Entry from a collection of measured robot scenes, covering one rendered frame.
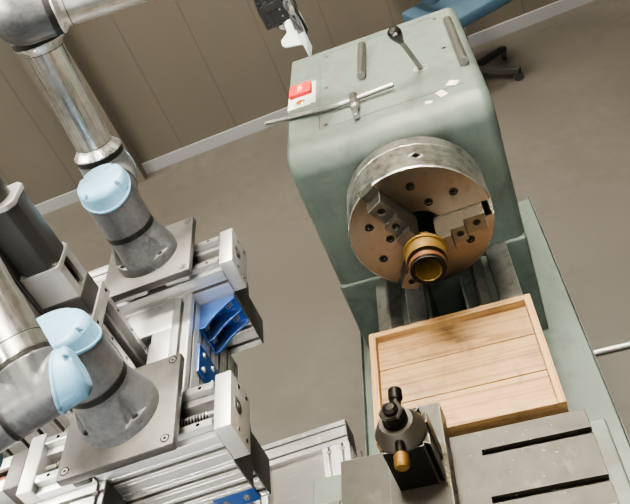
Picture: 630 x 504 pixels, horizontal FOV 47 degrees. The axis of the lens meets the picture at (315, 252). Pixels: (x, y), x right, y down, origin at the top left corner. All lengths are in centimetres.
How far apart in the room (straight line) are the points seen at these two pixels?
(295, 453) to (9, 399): 154
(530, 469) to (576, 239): 199
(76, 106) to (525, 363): 110
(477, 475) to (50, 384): 68
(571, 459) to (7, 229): 104
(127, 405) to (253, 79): 372
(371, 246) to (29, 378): 85
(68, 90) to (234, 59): 316
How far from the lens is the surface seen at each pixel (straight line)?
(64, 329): 124
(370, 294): 187
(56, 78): 169
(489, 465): 126
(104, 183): 164
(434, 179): 150
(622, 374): 262
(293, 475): 239
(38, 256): 144
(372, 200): 150
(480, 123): 163
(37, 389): 97
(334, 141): 166
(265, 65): 481
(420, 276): 147
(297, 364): 301
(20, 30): 154
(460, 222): 151
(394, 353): 160
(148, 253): 168
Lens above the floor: 199
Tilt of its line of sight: 34 degrees down
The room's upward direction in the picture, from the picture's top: 25 degrees counter-clockwise
